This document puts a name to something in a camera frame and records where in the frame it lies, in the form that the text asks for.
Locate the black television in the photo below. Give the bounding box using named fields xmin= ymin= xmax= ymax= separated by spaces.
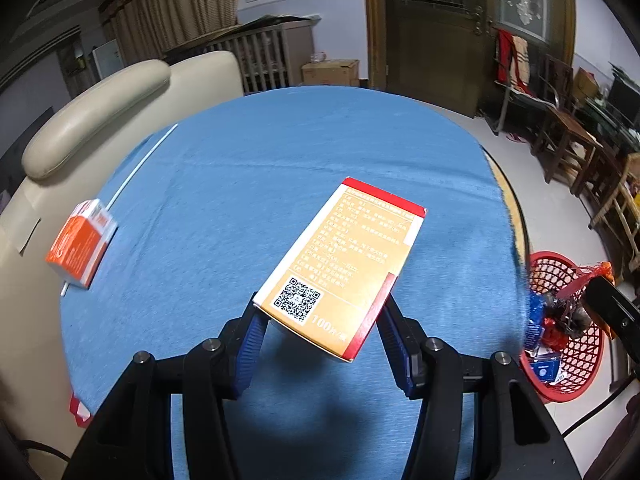
xmin=607 ymin=72 xmax=640 ymax=128

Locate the wooden door with glass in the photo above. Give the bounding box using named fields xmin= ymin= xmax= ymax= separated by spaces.
xmin=361 ymin=0 xmax=576 ymax=118

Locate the orange and white box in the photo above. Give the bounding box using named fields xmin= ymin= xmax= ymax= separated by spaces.
xmin=45 ymin=198 xmax=119 ymax=290

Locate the black cable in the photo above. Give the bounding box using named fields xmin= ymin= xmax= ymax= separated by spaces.
xmin=562 ymin=367 xmax=640 ymax=436
xmin=17 ymin=440 xmax=71 ymax=463

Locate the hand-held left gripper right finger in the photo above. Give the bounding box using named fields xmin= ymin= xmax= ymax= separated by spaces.
xmin=375 ymin=294 xmax=583 ymax=480

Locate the thin white stick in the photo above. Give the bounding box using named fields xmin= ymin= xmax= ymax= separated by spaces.
xmin=60 ymin=123 xmax=179 ymax=297

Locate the orange wrapper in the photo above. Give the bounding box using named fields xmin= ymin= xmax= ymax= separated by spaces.
xmin=557 ymin=261 xmax=615 ymax=306

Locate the light wooden chair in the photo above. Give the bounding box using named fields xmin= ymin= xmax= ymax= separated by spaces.
xmin=590 ymin=152 xmax=640 ymax=271

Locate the small blue box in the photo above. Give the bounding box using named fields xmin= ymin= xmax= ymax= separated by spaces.
xmin=530 ymin=355 xmax=566 ymax=386

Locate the dark wooden stool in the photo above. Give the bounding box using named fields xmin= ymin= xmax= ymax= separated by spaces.
xmin=532 ymin=105 xmax=603 ymax=196

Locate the black plastic bag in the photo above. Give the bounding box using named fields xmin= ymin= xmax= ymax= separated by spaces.
xmin=545 ymin=292 xmax=591 ymax=338

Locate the metal frame chair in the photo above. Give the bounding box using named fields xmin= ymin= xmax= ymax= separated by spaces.
xmin=495 ymin=55 xmax=573 ymax=133

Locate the beige leather sofa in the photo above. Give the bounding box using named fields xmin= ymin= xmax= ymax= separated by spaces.
xmin=0 ymin=50 xmax=244 ymax=480

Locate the yellow and red box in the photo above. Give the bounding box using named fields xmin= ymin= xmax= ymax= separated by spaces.
xmin=252 ymin=177 xmax=427 ymax=363

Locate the red mesh basket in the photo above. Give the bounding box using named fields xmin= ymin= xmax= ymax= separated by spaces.
xmin=517 ymin=251 xmax=606 ymax=404

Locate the red striped cloth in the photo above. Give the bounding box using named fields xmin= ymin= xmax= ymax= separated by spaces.
xmin=495 ymin=29 xmax=531 ymax=96

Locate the red paper bag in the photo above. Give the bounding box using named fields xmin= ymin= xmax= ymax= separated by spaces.
xmin=69 ymin=392 xmax=93 ymax=428

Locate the red plastic bag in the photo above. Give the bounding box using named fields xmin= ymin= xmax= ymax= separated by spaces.
xmin=542 ymin=317 xmax=568 ymax=351

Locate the blue tablecloth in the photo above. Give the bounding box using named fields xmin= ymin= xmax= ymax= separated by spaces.
xmin=60 ymin=85 xmax=531 ymax=480

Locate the blue plastic bag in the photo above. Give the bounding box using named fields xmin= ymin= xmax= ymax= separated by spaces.
xmin=524 ymin=294 xmax=547 ymax=351

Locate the cardboard box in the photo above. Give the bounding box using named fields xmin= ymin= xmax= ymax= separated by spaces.
xmin=301 ymin=59 xmax=361 ymax=87

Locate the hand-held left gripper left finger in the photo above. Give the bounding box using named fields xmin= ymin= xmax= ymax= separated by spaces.
xmin=62 ymin=295 xmax=271 ymax=480

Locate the brown curtain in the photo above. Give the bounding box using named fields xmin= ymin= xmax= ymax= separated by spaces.
xmin=100 ymin=0 xmax=241 ymax=66

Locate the white refrigerator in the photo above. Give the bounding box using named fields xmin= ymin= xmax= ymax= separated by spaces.
xmin=91 ymin=39 xmax=125 ymax=80

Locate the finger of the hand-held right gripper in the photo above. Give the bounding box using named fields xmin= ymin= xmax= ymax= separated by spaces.
xmin=585 ymin=275 xmax=640 ymax=343

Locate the wooden baby crib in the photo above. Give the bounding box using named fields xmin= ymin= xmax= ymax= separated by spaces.
xmin=200 ymin=21 xmax=315 ymax=93

